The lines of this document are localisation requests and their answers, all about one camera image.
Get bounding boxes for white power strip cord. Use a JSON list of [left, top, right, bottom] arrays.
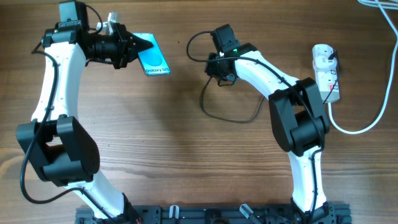
[[327, 0, 398, 135]]

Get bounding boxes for white wall cable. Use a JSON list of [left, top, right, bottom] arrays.
[[356, 0, 398, 11]]

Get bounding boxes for white usb charger adapter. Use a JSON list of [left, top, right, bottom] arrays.
[[313, 55, 337, 72]]

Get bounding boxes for white power strip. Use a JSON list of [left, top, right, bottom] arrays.
[[312, 44, 341, 103]]

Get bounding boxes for blue screen smartphone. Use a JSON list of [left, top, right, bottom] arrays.
[[134, 33, 170, 77]]

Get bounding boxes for black charger cable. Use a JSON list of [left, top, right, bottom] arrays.
[[200, 49, 342, 124]]

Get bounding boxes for black mounting rail base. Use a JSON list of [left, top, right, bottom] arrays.
[[75, 203, 353, 224]]

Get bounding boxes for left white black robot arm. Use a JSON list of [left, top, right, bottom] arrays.
[[16, 1, 153, 223]]

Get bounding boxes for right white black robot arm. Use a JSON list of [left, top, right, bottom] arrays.
[[205, 24, 330, 216]]

